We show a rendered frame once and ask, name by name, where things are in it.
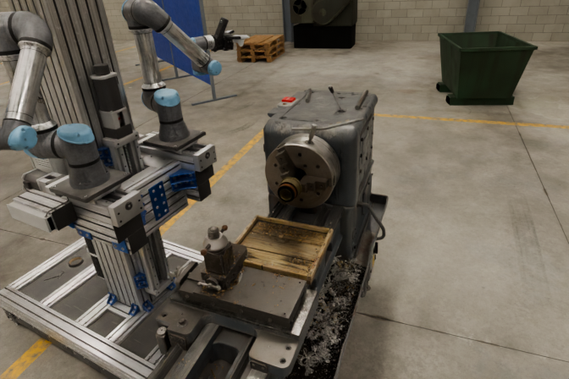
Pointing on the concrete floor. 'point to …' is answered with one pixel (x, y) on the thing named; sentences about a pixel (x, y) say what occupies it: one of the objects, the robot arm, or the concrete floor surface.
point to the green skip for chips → (482, 67)
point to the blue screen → (174, 4)
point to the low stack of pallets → (261, 47)
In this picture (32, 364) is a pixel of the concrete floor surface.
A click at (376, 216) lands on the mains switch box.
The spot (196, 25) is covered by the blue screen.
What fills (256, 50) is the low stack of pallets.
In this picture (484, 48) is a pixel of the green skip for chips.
